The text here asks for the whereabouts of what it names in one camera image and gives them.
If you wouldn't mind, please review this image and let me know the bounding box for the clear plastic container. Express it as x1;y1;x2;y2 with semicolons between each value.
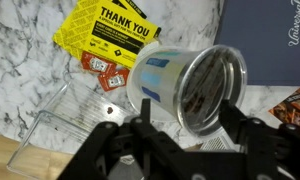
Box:
7;80;130;180

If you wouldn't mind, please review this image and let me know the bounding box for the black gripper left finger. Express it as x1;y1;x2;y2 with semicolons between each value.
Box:
57;99;164;180

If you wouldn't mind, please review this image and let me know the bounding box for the orange food flyer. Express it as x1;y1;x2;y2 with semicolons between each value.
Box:
269;88;300;126

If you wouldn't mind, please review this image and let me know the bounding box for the silver plastic cup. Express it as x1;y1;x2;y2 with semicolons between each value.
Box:
127;45;247;136

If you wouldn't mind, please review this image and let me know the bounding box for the navy box lid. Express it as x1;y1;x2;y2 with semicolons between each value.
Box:
215;0;300;86

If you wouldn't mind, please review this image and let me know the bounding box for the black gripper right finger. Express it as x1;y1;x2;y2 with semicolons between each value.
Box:
219;100;300;180

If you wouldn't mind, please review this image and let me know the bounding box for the red ketchup packet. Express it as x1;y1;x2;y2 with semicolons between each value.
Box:
81;51;116;74
98;69;129;91

